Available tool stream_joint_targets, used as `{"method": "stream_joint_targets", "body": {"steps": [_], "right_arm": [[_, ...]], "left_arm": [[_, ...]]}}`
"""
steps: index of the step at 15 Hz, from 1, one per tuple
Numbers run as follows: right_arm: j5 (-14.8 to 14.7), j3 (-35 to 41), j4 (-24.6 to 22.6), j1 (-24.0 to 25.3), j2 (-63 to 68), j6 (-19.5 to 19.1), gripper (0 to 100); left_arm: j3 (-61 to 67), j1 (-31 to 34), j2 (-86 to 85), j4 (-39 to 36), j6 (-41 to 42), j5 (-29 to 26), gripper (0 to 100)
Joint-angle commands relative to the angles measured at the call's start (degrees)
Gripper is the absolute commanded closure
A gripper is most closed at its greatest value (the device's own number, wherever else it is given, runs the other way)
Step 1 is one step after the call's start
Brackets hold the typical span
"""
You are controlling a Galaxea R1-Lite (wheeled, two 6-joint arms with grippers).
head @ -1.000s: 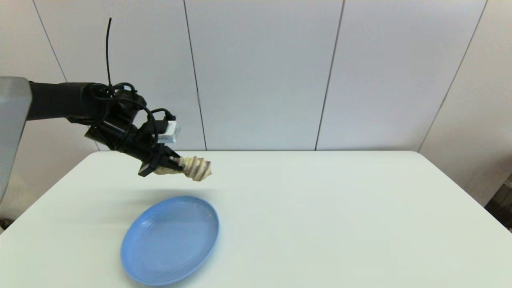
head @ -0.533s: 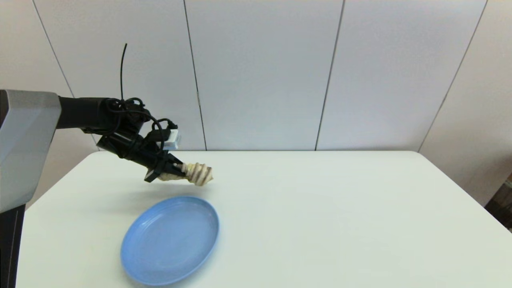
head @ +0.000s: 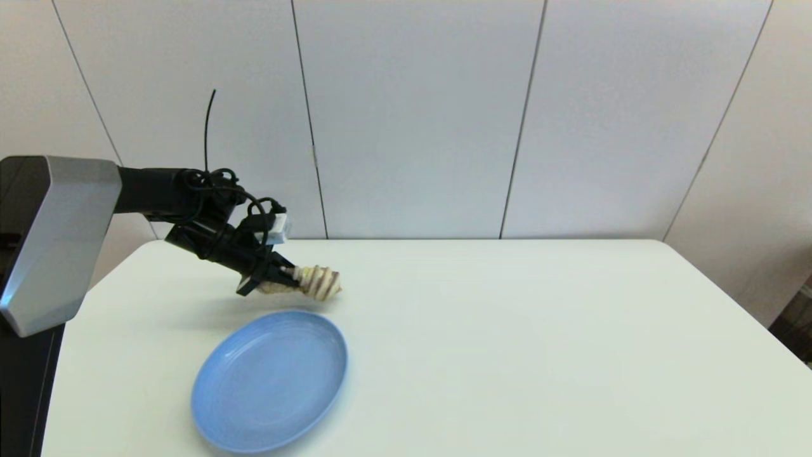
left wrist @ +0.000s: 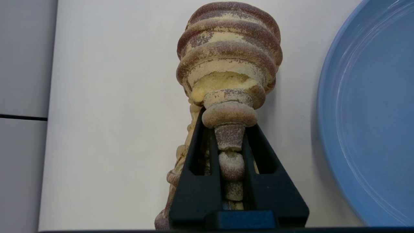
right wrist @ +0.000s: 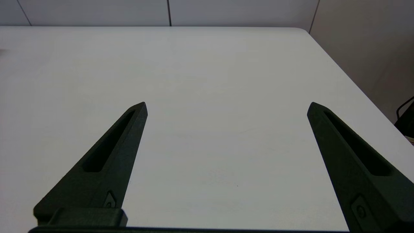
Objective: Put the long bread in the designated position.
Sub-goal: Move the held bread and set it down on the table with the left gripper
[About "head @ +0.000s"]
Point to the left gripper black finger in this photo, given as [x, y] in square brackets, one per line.
[283, 275]

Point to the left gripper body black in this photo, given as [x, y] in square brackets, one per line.
[257, 273]

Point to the dark background object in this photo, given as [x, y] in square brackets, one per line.
[799, 324]

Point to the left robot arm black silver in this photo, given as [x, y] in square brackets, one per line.
[63, 222]

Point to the long striped bread roll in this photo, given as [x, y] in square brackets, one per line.
[320, 284]

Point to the blue round plate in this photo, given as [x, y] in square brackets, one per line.
[269, 381]

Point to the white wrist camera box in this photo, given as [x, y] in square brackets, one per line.
[278, 230]

